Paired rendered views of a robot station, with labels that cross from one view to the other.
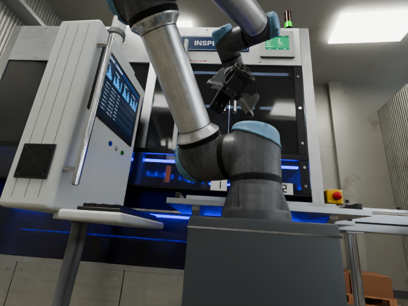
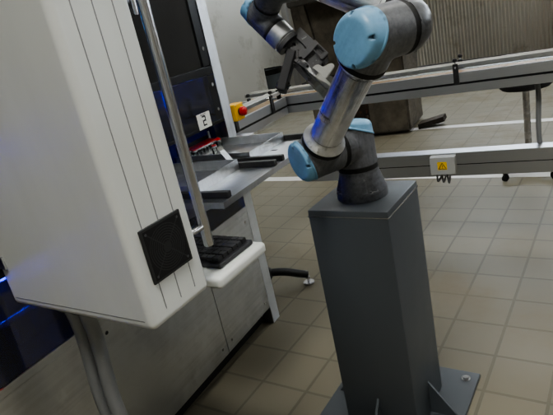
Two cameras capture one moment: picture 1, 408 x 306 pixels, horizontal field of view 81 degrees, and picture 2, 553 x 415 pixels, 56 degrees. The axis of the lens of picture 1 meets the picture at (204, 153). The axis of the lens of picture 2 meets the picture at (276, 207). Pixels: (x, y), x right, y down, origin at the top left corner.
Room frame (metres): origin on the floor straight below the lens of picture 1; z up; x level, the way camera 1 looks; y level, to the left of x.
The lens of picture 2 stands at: (0.08, 1.30, 1.32)
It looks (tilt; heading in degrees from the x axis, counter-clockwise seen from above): 19 degrees down; 298
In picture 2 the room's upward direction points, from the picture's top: 12 degrees counter-clockwise
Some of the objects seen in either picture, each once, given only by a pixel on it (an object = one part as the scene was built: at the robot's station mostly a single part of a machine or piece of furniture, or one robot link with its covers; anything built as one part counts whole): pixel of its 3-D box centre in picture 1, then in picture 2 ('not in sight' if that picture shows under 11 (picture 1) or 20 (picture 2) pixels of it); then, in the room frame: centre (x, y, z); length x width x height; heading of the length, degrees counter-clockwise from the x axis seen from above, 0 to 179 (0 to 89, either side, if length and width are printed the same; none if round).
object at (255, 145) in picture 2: (290, 210); (230, 149); (1.14, -0.42, 0.90); 0.34 x 0.26 x 0.04; 175
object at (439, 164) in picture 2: not in sight; (443, 165); (0.48, -1.26, 0.50); 0.12 x 0.05 x 0.09; 175
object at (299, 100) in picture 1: (301, 124); (195, 17); (1.22, -0.54, 1.40); 0.05 x 0.01 x 0.80; 85
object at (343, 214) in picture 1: (255, 213); (222, 169); (1.08, -0.25, 0.87); 0.70 x 0.48 x 0.02; 85
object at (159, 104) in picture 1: (190, 104); not in sight; (1.28, 0.10, 1.50); 0.47 x 0.01 x 0.59; 85
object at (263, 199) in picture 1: (255, 200); (360, 179); (0.54, -0.12, 0.84); 0.15 x 0.15 x 0.10
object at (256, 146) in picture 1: (252, 152); (351, 141); (0.55, -0.12, 0.96); 0.13 x 0.12 x 0.14; 56
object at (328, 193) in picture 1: (333, 197); (233, 112); (1.23, -0.68, 0.99); 0.08 x 0.07 x 0.07; 175
